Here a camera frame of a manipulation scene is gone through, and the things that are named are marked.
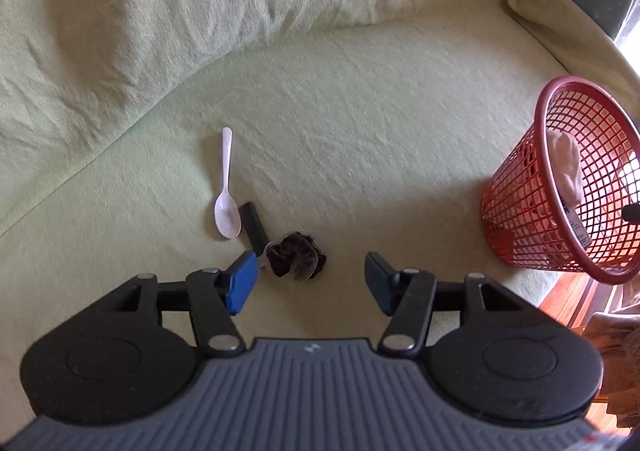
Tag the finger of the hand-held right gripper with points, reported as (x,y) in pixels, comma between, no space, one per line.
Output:
(633,212)

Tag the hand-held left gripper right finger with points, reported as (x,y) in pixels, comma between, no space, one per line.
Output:
(377,281)

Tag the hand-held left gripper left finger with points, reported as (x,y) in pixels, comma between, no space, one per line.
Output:
(242,281)

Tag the dark purple scrunchie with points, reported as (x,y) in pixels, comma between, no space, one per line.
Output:
(295,256)

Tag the pink sock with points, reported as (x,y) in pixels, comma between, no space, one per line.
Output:
(567,166)

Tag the red plastic mesh basket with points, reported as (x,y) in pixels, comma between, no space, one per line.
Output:
(505,211)

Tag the black stick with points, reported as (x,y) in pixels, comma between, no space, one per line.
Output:
(252,226)

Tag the white plastic spoon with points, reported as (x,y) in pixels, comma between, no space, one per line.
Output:
(227,216)

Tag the chair with pink quilted cover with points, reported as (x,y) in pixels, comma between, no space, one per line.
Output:
(617,346)

